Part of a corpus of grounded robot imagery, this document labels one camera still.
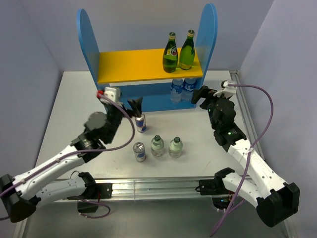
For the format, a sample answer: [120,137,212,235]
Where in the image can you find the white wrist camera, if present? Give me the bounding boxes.
[97,87,121,104]
[213,80,237,99]

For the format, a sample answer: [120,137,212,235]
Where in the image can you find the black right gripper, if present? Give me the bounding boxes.
[192,85,231,130]

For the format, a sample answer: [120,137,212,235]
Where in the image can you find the green glass Perrier bottle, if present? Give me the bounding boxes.
[162,32,178,73]

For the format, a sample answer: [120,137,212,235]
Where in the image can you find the clear Pocari Sweat bottle right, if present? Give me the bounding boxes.
[181,78,197,102]

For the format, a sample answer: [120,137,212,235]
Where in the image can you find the blue and yellow wooden shelf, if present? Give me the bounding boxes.
[76,3,218,112]

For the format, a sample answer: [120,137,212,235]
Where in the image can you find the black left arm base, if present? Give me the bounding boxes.
[67,183,112,219]

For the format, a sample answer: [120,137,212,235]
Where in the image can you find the clear Pocari Sweat bottle left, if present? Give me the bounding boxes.
[170,78,184,104]

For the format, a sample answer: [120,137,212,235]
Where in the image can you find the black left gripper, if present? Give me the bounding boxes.
[107,97,143,142]

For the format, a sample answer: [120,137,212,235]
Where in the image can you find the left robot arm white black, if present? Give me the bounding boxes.
[0,95,138,223]

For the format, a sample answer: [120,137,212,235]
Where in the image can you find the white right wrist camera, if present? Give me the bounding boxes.
[213,80,237,99]

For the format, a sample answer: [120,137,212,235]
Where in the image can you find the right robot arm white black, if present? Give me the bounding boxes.
[191,83,300,227]

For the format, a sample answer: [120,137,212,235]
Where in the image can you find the small clear bottle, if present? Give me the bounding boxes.
[168,137,183,158]
[151,135,164,157]

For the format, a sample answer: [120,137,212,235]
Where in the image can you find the silver blue can front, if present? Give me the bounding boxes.
[133,142,146,162]

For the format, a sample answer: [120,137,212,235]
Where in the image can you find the green glass bottle yellow label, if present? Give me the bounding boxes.
[179,30,195,70]

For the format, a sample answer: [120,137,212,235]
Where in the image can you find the blue silver Red Bull can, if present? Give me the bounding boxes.
[135,114,147,133]

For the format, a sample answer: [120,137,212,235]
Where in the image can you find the aluminium mounting rail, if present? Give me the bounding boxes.
[23,176,263,204]

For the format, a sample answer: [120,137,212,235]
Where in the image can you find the small clear bottle right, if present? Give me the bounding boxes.
[168,137,183,158]

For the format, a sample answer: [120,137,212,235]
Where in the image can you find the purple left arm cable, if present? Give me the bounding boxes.
[0,95,136,221]

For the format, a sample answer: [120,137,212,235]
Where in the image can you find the small clear bottle left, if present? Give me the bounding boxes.
[151,135,164,157]

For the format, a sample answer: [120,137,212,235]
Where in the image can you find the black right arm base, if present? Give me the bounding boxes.
[195,178,233,211]

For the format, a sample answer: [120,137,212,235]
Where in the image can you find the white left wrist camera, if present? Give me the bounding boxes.
[97,87,121,104]

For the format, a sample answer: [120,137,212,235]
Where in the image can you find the clear pocari sweat bottle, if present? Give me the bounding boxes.
[181,78,197,102]
[170,78,184,104]

